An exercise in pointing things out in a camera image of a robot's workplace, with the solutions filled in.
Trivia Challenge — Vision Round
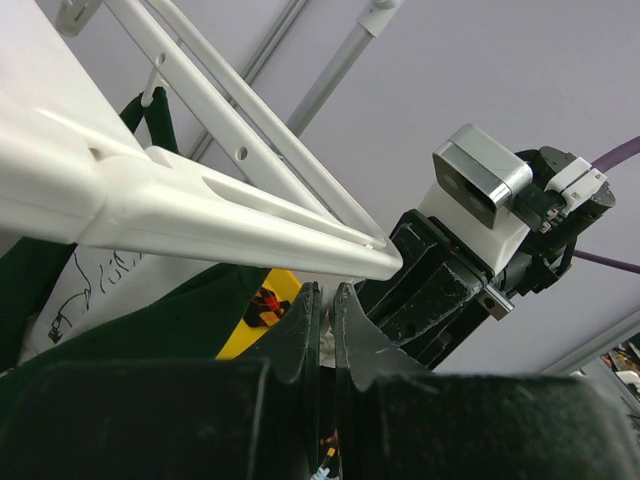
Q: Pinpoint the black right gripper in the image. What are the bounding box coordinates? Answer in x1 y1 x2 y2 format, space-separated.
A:
356 209 515 370

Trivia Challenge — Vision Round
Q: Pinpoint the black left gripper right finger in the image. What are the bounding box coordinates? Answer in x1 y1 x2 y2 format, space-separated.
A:
332 283 639 479

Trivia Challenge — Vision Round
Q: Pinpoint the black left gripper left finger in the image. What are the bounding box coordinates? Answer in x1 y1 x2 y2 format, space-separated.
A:
1 283 321 479

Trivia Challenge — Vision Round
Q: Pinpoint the red black argyle sock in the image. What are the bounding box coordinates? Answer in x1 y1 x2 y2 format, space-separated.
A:
243 287 291 328

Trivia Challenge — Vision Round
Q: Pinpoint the white and green cloth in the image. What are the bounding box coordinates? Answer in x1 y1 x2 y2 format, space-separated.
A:
0 87 301 374

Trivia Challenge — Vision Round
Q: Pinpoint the white plastic clip hanger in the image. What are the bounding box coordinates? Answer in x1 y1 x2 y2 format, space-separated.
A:
1 1 402 280

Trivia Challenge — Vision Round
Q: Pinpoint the white metal clothes rack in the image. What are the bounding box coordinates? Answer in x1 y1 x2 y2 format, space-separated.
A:
189 0 401 161

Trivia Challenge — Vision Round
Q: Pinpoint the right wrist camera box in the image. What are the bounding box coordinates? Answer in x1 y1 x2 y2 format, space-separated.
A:
419 123 535 274

